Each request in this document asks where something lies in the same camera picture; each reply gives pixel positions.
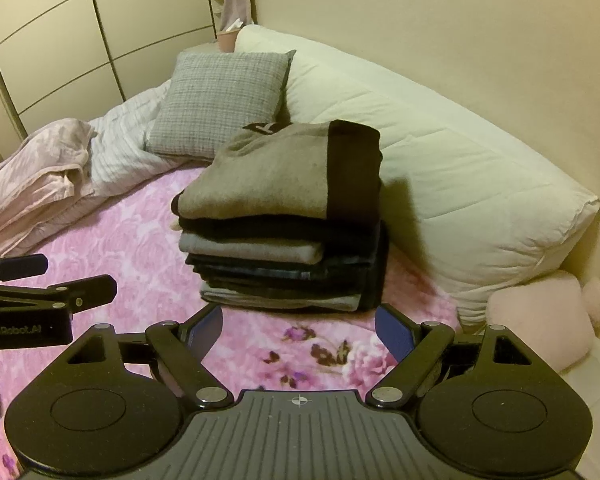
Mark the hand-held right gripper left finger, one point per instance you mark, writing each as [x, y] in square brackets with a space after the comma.
[207, 329]

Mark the pink plush toy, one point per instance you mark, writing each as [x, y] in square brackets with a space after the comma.
[535, 320]

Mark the white rolled duvet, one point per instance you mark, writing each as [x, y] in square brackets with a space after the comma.
[430, 160]

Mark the cream wardrobe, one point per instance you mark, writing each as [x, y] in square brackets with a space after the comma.
[79, 35]

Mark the pink blanket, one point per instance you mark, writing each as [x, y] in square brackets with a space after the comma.
[29, 175]

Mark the dark blue folded garment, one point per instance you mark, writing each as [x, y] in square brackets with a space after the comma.
[260, 271]

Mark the pink floral bedsheet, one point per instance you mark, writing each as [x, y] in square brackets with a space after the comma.
[129, 260]

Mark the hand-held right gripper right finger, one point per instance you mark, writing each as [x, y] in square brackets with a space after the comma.
[395, 329]

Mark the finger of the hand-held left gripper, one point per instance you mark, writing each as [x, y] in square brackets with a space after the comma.
[89, 290]
[19, 265]

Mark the grey and dark brown sweater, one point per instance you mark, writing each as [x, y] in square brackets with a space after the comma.
[260, 175]

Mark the white mattress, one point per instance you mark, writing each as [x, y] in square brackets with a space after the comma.
[595, 375]

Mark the pink tissue holder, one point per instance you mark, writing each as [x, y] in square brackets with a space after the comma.
[227, 40]

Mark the grey checked pillow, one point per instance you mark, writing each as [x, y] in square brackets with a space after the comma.
[214, 100]

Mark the dark grey folded garment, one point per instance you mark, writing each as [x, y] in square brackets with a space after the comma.
[280, 302]

